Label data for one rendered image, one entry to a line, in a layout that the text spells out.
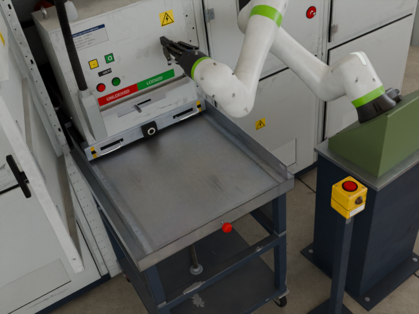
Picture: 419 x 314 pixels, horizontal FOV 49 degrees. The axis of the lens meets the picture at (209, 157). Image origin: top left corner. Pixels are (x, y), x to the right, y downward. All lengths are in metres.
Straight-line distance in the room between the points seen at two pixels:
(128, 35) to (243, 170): 0.63
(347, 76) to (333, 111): 0.98
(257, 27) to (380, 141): 0.58
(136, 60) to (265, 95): 0.82
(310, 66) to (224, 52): 0.40
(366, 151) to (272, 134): 0.83
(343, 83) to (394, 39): 1.12
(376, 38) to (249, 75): 1.33
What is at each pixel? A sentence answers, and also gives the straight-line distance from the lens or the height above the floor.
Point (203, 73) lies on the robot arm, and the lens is 1.43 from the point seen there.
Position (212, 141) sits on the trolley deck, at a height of 0.85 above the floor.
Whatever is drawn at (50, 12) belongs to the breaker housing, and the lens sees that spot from 1.77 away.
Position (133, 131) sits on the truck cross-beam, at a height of 0.91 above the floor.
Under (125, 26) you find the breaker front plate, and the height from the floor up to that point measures 1.33.
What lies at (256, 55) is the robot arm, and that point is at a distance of 1.58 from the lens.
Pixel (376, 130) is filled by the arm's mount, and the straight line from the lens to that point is 1.70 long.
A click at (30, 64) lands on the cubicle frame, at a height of 1.25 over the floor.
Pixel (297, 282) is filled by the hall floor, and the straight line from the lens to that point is 2.38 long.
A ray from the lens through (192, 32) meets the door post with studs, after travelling 1.97.
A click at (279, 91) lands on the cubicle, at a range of 2.37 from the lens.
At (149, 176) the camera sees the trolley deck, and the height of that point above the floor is 0.85.
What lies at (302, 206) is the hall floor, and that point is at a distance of 2.71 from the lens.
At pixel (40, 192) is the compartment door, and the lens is 1.27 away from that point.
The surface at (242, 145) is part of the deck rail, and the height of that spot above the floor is 0.85.
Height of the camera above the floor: 1.97
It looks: 40 degrees down
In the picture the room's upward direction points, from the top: 8 degrees counter-clockwise
